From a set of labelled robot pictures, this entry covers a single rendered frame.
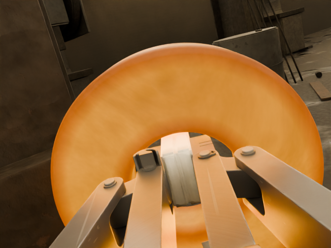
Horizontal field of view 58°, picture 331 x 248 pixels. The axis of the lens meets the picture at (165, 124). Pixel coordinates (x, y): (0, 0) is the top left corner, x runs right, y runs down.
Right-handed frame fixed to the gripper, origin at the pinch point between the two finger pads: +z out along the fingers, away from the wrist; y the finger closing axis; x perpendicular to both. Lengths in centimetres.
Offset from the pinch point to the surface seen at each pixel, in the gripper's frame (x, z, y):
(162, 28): 3, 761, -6
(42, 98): 1.5, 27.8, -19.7
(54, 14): 60, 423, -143
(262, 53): -33, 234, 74
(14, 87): 4.1, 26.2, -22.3
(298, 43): -107, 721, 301
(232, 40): -17, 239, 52
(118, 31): 22, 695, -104
